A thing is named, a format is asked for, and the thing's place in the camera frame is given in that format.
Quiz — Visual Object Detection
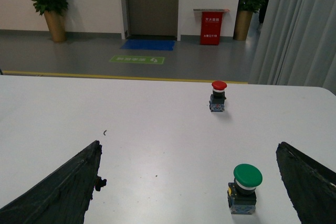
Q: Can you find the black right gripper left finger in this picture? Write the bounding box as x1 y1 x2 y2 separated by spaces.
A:
1 141 107 223

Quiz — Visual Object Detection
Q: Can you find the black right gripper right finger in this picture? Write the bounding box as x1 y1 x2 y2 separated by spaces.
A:
276 142 335 223

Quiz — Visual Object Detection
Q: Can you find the green floor sign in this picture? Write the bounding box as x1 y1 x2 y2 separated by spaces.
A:
109 56 165 65

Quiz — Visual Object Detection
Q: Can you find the blue floor mat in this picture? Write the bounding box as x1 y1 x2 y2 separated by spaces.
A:
121 39 175 51

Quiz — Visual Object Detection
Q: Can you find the red fire extinguisher box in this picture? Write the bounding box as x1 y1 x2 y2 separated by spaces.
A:
193 9 230 46

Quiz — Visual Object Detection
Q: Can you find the left potted plant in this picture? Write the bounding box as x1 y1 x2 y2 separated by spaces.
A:
31 0 68 43

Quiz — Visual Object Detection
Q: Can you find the potted plant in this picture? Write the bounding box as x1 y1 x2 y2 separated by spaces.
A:
31 0 68 43
233 0 265 41

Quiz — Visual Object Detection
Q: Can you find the right potted plant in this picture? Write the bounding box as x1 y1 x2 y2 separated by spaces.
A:
233 0 265 41

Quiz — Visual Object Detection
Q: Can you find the grey door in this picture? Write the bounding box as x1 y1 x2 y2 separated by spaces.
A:
127 0 179 37

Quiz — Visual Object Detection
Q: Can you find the green push button switch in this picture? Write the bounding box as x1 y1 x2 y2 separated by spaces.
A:
227 164 263 215

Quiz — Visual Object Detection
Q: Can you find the red push button switch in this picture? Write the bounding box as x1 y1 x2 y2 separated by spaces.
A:
209 80 227 112

